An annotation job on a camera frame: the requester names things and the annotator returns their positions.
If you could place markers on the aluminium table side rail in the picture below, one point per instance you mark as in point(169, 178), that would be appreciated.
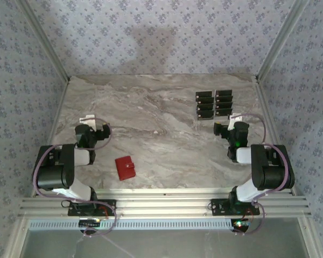
point(266, 107)
point(56, 118)

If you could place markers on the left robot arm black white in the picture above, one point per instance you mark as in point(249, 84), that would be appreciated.
point(56, 174)

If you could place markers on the aluminium mounting rail beam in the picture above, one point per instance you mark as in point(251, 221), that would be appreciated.
point(164, 204)

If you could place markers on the red leather card holder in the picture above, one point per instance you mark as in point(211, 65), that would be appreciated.
point(125, 169)

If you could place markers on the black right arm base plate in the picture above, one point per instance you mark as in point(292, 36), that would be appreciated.
point(218, 207)

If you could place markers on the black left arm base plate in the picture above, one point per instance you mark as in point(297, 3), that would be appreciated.
point(110, 205)

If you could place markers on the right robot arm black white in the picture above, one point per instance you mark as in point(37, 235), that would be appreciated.
point(272, 166)

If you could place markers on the aluminium frame post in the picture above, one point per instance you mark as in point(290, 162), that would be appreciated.
point(46, 40)
point(280, 40)

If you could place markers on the black VIP credit card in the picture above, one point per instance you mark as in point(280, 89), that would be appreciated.
point(224, 99)
point(223, 112)
point(205, 115)
point(224, 93)
point(205, 106)
point(224, 105)
point(204, 94)
point(205, 100)

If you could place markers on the aluminium lower frame leg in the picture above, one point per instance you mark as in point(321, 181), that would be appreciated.
point(16, 239)
point(309, 239)

